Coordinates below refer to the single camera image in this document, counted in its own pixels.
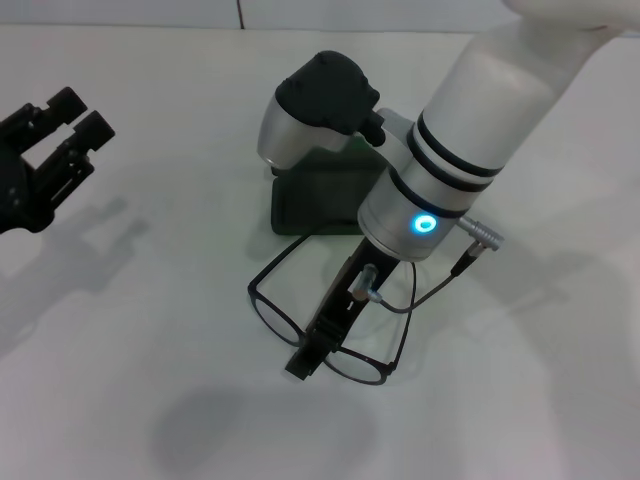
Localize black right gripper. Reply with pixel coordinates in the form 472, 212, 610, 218
284, 238, 402, 382

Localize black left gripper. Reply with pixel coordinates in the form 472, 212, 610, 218
0, 87, 117, 236

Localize black glasses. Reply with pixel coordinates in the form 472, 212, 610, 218
247, 233, 419, 387

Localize green glasses case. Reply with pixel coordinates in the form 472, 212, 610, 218
269, 139, 389, 236

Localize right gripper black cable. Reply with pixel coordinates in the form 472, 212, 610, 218
349, 215, 506, 317

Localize black camera cable plug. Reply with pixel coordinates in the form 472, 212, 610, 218
362, 110, 387, 147

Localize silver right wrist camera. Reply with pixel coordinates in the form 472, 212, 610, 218
256, 49, 382, 176

